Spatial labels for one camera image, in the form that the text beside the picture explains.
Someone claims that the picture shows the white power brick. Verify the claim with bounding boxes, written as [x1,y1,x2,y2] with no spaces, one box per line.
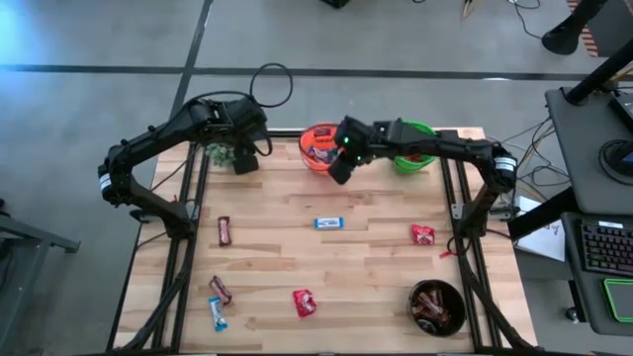
[513,195,543,215]

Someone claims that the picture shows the dark laptop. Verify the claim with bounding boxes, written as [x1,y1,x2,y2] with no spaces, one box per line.
[607,90,633,134]

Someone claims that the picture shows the black floor cable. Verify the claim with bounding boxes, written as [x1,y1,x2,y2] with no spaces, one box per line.
[506,0,544,42]

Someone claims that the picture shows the black round desk device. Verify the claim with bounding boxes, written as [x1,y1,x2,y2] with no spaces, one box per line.
[597,138,633,187]

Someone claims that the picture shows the black round bowl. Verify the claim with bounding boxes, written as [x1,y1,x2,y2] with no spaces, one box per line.
[407,278,467,338]

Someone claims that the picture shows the green potted plant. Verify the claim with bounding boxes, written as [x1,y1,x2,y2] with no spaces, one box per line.
[205,141,238,169]

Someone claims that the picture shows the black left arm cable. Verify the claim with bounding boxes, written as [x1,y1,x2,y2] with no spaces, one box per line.
[187,62,295,158]

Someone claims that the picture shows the black aluminium table frame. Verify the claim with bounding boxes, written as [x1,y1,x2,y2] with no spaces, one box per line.
[106,129,538,356]

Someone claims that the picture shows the black diagonal pole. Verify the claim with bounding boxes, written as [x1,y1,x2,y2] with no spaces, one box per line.
[563,38,633,106]

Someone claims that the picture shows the black side bracket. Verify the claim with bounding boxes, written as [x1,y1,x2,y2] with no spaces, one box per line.
[129,207,165,224]

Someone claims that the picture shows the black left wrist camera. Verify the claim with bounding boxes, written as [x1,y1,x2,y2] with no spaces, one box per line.
[232,152,260,176]

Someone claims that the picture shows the white paper sheet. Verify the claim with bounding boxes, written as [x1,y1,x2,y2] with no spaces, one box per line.
[516,217,566,262]

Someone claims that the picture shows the black pole with base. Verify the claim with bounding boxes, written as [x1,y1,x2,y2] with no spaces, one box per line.
[541,0,610,56]

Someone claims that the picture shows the grey metal stand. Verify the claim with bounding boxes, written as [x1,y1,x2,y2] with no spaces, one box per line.
[0,197,81,356]

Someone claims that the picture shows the backlit black keyboard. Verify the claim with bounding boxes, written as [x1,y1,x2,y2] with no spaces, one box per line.
[581,221,633,277]

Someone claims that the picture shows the green plastic bucket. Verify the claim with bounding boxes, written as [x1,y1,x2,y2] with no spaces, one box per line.
[393,120,439,176]

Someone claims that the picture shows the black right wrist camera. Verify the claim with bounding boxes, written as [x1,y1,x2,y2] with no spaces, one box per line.
[327,155,355,186]

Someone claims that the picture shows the green-edged mouse pad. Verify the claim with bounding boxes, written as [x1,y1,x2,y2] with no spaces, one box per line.
[602,277,633,323]

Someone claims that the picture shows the dark grey desk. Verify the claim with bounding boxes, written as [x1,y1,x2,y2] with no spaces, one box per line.
[561,211,633,337]

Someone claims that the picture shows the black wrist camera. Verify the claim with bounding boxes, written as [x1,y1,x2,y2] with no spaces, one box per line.
[232,152,260,176]
[327,155,355,186]

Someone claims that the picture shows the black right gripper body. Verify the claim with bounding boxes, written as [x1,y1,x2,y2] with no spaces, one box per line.
[331,115,377,167]

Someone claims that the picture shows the orange plastic bucket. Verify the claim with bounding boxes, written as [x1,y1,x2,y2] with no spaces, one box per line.
[298,122,347,178]

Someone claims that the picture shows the red white striped strip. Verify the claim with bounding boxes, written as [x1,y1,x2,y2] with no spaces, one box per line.
[566,0,600,58]

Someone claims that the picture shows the grey desk top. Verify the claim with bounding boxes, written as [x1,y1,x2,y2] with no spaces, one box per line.
[544,86,633,215]

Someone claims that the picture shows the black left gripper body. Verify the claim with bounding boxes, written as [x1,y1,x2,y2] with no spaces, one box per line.
[225,98,270,149]

